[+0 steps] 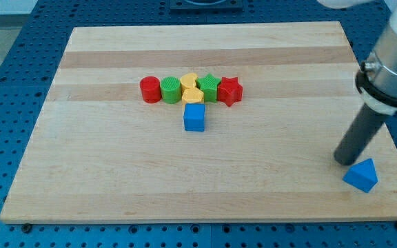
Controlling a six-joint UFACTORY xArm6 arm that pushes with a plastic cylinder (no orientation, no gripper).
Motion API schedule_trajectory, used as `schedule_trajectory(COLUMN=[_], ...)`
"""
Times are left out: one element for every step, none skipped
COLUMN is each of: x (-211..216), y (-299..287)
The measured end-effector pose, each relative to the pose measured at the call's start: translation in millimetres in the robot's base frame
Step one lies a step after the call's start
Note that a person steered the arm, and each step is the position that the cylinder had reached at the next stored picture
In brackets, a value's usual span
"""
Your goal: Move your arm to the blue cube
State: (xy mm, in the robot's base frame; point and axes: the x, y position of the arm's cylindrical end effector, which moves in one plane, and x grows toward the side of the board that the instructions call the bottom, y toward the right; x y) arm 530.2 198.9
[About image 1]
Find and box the yellow heart block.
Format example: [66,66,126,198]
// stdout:
[180,72,198,93]

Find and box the light wooden board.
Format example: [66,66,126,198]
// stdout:
[0,21,397,224]

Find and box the dark robot base mount plate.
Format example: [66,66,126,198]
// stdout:
[169,0,243,11]

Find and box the red star block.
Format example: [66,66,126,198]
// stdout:
[217,77,243,107]

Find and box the yellow pentagon block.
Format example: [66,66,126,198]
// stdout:
[181,87,204,105]

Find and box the blue triangular prism block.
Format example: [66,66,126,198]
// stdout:
[343,158,378,193]

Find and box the green cylinder block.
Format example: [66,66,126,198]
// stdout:
[160,76,181,104]

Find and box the red cylinder block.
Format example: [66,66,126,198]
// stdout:
[140,76,162,103]

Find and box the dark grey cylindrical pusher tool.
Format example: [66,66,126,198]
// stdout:
[334,104,388,165]

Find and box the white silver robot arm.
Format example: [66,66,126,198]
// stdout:
[356,5,397,116]

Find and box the blue cube block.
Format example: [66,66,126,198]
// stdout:
[183,103,205,132]

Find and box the green star block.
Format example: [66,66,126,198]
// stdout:
[196,74,221,103]

